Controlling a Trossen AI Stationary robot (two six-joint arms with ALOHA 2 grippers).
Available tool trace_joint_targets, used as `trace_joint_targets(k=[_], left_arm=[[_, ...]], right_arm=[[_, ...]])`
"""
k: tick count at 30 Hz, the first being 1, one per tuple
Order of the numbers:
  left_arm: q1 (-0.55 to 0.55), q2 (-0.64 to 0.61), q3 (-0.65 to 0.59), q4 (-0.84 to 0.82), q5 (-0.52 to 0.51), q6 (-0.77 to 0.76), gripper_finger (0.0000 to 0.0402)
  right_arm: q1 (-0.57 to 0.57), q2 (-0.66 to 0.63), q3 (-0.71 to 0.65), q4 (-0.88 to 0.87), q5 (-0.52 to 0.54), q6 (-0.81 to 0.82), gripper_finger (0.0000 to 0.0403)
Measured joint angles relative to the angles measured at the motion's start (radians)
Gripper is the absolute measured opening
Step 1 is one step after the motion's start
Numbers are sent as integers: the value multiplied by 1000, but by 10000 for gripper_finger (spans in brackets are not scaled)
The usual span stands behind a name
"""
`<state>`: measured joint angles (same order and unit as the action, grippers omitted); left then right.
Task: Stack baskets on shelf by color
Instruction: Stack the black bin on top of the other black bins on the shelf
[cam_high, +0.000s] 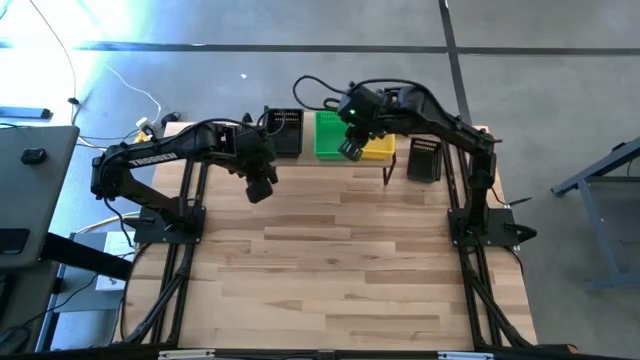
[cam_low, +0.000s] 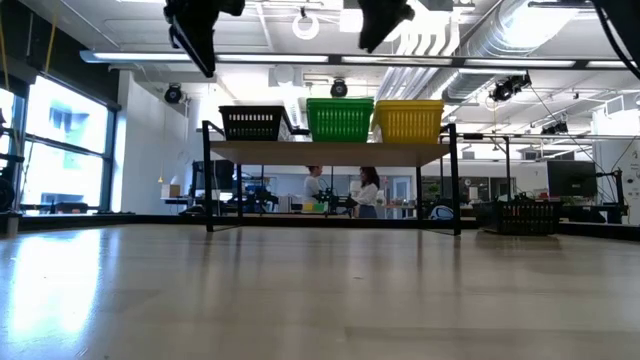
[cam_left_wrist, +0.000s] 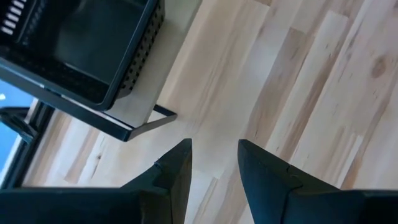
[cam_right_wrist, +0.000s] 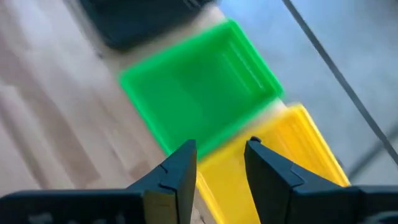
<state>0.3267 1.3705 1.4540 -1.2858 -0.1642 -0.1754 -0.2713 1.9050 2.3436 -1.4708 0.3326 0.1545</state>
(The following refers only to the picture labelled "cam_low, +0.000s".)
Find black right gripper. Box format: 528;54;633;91
357;0;416;54

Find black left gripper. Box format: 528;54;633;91
163;0;246;79

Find wooden shelf with black legs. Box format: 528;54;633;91
201;119;462;237

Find long ceiling light bar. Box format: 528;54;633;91
79;48;640;70

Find black monitor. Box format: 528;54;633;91
192;158;236;191
546;159;599;199

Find black ceiling track lights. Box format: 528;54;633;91
489;72;532;104
539;119;570;136

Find large window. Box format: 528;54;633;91
0;72;121;216

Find person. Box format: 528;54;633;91
302;164;326;214
349;166;382;220

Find white ceiling ring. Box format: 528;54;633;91
292;12;321;41

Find black background table frame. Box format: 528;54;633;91
462;132;512;201

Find long black rail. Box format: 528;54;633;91
0;213;640;241

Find grey post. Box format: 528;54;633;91
3;212;21;239

